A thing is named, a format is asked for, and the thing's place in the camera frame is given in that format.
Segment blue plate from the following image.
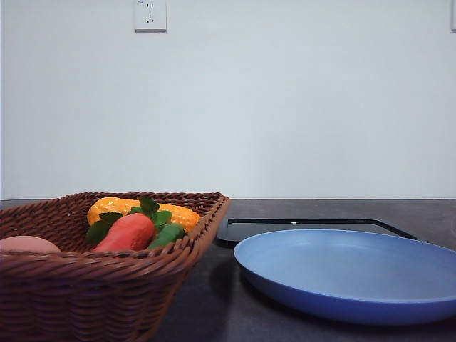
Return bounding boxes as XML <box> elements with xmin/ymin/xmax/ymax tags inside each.
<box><xmin>234</xmin><ymin>229</ymin><xmax>456</xmax><ymax>324</ymax></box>

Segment brown egg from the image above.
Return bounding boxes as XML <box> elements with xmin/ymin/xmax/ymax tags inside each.
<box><xmin>0</xmin><ymin>235</ymin><xmax>61</xmax><ymax>254</ymax></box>

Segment brown wicker basket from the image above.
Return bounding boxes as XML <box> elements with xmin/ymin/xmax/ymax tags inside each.
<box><xmin>0</xmin><ymin>193</ymin><xmax>231</xmax><ymax>342</ymax></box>

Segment black tray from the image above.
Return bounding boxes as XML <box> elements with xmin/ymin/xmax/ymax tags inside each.
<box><xmin>217</xmin><ymin>219</ymin><xmax>417</xmax><ymax>250</ymax></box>

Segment yellow toy corn cob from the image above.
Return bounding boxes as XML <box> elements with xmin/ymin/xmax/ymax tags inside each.
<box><xmin>87</xmin><ymin>197</ymin><xmax>200</xmax><ymax>231</ymax></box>

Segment orange toy carrot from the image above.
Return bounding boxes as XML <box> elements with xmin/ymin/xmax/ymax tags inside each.
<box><xmin>86</xmin><ymin>197</ymin><xmax>172</xmax><ymax>252</ymax></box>

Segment white wall socket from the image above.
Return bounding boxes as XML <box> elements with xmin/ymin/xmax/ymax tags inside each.
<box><xmin>135</xmin><ymin>0</ymin><xmax>167</xmax><ymax>34</ymax></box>

